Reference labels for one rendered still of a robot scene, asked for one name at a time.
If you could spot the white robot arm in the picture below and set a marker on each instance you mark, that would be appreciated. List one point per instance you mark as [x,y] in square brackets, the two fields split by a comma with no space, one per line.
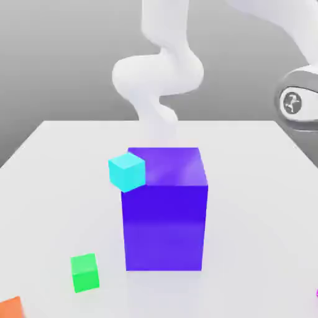
[159,72]

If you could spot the small cyan cube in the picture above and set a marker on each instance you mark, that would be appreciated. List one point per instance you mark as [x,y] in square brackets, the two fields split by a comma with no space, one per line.
[126,172]

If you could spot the small green cube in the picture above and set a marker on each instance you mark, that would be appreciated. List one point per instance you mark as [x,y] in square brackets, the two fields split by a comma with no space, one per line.
[85,273]

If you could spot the small orange cube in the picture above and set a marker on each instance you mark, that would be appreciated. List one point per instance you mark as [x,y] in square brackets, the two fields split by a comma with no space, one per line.
[11,308]

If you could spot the large blue box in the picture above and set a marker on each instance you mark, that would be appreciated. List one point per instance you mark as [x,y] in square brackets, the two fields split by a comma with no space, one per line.
[164,223]

